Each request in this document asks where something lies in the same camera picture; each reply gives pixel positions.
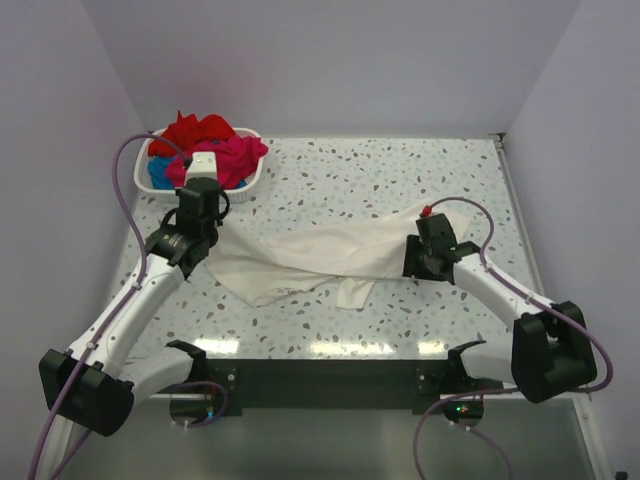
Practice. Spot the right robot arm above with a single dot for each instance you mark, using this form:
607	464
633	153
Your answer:
548	352

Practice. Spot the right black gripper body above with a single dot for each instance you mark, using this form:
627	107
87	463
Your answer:
416	260

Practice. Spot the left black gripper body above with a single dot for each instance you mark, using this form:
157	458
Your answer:
212	229

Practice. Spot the white t shirt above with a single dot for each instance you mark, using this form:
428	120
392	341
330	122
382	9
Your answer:
262	271

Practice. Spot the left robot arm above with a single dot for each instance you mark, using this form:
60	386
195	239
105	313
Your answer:
89	383

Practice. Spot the blue t shirt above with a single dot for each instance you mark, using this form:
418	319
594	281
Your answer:
166	173

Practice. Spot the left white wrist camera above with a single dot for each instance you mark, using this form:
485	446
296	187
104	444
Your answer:
202	168

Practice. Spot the magenta t shirt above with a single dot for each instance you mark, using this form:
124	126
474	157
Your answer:
237	158

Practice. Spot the red t shirt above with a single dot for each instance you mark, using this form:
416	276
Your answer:
188	134

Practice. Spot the white plastic laundry basket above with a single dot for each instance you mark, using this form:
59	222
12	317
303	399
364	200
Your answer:
240	194

